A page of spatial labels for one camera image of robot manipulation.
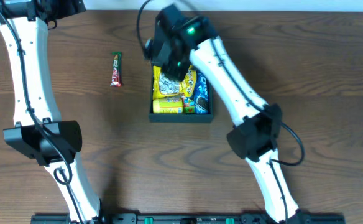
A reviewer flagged green Haribo gummy bag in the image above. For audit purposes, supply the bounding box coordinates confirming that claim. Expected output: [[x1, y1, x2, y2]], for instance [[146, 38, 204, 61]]
[[182, 97, 195, 114]]

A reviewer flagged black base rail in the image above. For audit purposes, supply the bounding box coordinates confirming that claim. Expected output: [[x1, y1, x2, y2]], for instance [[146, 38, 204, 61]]
[[30, 213, 346, 224]]

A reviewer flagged dark green lidded box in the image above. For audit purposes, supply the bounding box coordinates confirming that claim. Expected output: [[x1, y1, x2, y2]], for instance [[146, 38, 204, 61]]
[[149, 17, 214, 123]]

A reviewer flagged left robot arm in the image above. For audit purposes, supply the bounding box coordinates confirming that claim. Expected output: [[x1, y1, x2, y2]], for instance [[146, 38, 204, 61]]
[[0, 0, 106, 223]]

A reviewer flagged green red chocolate bar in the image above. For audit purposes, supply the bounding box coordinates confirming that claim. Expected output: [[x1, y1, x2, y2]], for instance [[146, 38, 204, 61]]
[[110, 52, 122, 87]]

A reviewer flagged blue Oreo cookie pack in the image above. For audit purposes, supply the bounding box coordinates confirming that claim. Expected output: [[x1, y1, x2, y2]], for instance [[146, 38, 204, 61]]
[[194, 72, 208, 114]]

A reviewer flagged yellow Hacks candy bag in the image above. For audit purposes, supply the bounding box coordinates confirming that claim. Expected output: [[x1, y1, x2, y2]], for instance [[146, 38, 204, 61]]
[[152, 65, 197, 100]]

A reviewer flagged yellow plastic candy jar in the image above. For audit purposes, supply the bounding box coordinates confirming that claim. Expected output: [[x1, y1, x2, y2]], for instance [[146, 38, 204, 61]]
[[153, 98, 183, 114]]

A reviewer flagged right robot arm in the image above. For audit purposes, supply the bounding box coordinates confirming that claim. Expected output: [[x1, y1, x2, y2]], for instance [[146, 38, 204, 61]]
[[142, 4, 299, 223]]

